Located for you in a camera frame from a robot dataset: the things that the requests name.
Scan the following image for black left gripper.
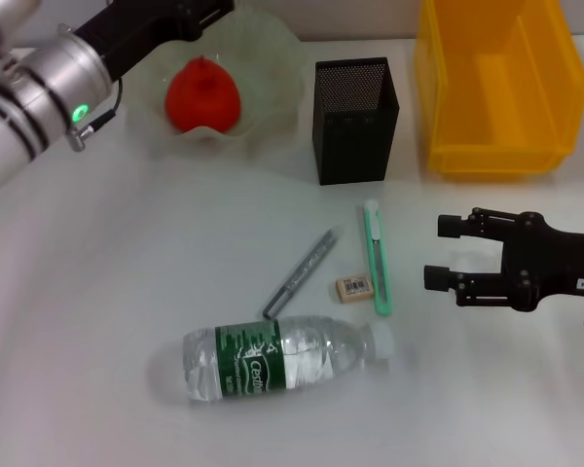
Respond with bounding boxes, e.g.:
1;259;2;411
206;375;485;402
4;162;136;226
72;0;236;79

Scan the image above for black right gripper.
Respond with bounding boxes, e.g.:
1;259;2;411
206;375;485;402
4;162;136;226
422;207;584;312

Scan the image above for green utility knife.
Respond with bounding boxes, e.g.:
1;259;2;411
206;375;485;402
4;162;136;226
362;198;393;316

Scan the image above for beige eraser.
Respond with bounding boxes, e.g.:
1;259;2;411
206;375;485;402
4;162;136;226
335;274;374;305

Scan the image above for grey pen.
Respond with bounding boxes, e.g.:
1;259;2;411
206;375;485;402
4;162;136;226
263;228;342;321

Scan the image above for clear green-label water bottle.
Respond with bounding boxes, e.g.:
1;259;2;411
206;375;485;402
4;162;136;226
182;314;395;404

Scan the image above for pale green glass fruit bowl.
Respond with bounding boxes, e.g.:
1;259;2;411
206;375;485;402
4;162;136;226
118;9;307;160

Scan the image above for black mesh pen holder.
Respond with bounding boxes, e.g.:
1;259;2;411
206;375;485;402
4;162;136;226
312;56;401;186

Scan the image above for yellow plastic bin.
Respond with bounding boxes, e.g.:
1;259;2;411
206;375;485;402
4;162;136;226
414;0;584;176

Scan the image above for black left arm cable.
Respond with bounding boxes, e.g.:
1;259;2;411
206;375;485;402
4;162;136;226
80;77;124;140

